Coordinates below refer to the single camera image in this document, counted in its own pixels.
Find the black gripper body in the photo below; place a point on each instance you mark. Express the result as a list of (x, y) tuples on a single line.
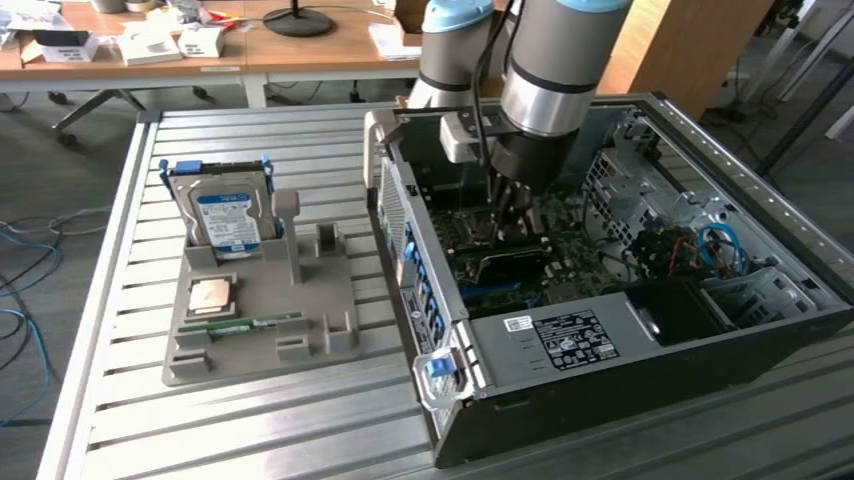
[(534, 157)]

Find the Nvidia graphics card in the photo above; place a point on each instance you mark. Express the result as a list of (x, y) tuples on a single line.
[(510, 265)]

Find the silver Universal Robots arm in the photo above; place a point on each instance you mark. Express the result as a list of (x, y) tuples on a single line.
[(560, 50)]

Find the CPU socket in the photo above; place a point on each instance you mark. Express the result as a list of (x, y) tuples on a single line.
[(470, 225)]

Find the green motherboard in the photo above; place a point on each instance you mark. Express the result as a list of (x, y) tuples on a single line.
[(580, 265)]

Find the blue expansion slot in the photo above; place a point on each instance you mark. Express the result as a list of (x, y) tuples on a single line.
[(494, 289)]

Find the white paper booklet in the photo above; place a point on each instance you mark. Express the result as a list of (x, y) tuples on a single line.
[(390, 42)]

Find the light wooden cabinet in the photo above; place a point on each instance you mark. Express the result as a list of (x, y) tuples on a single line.
[(700, 50)]

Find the brown cardboard box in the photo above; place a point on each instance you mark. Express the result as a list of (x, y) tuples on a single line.
[(408, 15)]

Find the silver power supply unit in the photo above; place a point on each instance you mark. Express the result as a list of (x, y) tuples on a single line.
[(507, 360)]

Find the silver disk bay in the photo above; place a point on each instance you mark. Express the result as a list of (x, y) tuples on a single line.
[(754, 300)]

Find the black monitor stand base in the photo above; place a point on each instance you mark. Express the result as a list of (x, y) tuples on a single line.
[(296, 22)]

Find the hard disk in blue caddy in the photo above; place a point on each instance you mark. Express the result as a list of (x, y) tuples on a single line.
[(227, 215)]

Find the grey parts rack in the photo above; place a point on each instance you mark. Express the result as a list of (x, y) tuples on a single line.
[(267, 320)]

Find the black open PC case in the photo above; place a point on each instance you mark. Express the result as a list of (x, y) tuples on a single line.
[(600, 415)]

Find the red and yellow packet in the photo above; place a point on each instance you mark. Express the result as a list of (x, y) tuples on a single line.
[(223, 17)]

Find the small white labelled box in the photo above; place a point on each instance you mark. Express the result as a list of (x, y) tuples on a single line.
[(200, 45)]

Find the green RAM stick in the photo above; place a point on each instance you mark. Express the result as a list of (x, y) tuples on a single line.
[(240, 323)]

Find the CPU chip with metal lid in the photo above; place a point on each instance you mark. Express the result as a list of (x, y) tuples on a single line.
[(209, 296)]

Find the white box with round insert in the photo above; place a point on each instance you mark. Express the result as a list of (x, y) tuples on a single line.
[(143, 50)]

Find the tape roll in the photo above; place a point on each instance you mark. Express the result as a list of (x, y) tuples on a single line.
[(141, 5)]

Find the grey cup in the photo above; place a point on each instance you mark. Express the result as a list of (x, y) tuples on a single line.
[(108, 6)]

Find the white box with black lid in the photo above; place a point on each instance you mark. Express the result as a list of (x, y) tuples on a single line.
[(67, 52)]

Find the clear plastic bag with papers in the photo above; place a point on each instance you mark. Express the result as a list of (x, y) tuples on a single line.
[(33, 17)]

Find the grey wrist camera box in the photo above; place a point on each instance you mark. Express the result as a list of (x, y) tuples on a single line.
[(467, 140)]

